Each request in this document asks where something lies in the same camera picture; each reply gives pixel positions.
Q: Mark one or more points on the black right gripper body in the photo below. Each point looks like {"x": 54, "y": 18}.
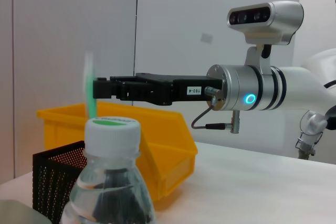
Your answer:
{"x": 189, "y": 87}

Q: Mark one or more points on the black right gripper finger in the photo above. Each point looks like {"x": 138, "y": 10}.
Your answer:
{"x": 123, "y": 78}
{"x": 136, "y": 91}

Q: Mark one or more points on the clear water bottle green label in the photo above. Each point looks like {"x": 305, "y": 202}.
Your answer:
{"x": 113, "y": 134}

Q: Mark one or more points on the black mesh pen holder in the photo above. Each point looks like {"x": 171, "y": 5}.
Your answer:
{"x": 52, "y": 176}

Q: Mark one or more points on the frosted green glass fruit plate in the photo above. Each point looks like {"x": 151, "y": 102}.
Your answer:
{"x": 15, "y": 213}

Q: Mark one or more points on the yellow plastic bin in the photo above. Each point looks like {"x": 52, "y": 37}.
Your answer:
{"x": 170, "y": 155}

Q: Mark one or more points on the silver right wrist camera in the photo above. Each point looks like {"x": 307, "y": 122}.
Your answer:
{"x": 275, "y": 16}

